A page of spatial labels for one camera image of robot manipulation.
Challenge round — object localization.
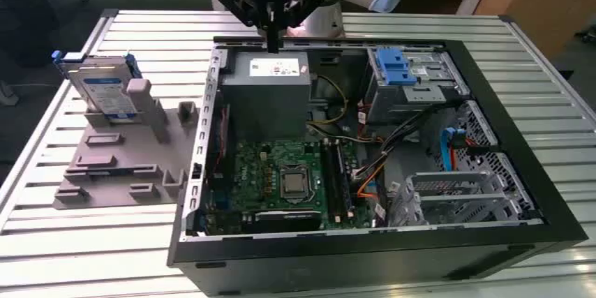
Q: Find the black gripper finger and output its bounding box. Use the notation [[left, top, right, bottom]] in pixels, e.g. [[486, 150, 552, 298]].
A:
[[265, 1, 281, 55]]

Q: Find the hard disk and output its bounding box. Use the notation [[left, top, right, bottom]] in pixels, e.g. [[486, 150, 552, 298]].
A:
[[49, 50, 141, 125]]

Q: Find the metal disk bay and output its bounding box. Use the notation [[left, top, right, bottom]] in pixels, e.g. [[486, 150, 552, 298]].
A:
[[402, 170, 534, 228]]

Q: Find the grey power supply unit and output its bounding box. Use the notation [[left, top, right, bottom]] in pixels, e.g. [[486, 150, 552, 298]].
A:
[[217, 50, 312, 142]]

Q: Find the blue drive latch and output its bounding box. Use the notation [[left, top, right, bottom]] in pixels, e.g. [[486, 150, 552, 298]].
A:
[[377, 48, 418, 86]]

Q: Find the metal optical drive cage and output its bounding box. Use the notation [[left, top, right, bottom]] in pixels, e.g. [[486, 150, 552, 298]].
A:
[[365, 46, 469, 124]]

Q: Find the green motherboard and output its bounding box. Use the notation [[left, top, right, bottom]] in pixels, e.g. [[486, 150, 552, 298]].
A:
[[204, 139, 373, 234]]

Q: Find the silver CPU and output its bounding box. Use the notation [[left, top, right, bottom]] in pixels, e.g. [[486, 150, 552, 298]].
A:
[[282, 173, 308, 195]]

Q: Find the black RAM slot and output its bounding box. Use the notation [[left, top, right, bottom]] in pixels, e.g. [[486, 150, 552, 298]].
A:
[[321, 139, 338, 221]]

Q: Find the CPU socket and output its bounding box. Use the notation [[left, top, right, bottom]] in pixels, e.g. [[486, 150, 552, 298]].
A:
[[276, 163, 314, 205]]

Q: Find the grey parts rack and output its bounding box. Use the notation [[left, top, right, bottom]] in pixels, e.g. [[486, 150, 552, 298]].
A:
[[53, 80, 200, 210]]

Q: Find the black graphics card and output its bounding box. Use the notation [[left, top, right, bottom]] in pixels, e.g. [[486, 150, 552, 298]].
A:
[[241, 209, 322, 233]]

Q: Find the black open PC case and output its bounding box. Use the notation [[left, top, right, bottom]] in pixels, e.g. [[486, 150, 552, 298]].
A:
[[165, 35, 588, 297]]

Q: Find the yellow wire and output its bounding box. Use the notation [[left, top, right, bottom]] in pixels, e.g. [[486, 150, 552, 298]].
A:
[[306, 73, 350, 126]]

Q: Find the red and black twisted wire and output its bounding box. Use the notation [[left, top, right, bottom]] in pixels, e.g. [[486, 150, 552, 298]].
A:
[[217, 104, 232, 159]]

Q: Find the black wire bundle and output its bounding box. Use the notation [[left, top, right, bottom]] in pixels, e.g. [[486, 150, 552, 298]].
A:
[[360, 107, 448, 180]]

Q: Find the orange wire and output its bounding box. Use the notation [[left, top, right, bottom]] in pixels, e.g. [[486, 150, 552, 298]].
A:
[[356, 158, 388, 198]]

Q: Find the blue data wire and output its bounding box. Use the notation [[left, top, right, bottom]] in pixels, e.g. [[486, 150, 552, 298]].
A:
[[438, 126, 466, 173]]

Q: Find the power wire with black connector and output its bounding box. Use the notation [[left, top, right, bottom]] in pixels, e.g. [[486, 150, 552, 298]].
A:
[[458, 139, 498, 156]]

